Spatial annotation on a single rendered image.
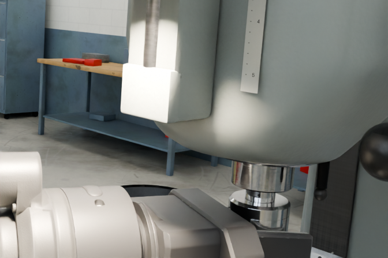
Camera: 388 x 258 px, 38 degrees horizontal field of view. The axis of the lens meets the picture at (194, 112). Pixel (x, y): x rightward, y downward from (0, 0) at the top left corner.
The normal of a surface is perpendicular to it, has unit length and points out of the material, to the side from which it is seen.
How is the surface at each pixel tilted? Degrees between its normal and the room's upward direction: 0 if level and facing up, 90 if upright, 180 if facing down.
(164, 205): 1
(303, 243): 90
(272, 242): 90
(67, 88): 90
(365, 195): 90
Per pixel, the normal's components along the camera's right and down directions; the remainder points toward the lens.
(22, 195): 0.43, 0.14
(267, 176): -0.01, 0.15
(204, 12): 0.75, 0.16
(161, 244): -0.90, -0.01
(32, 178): 0.44, -0.13
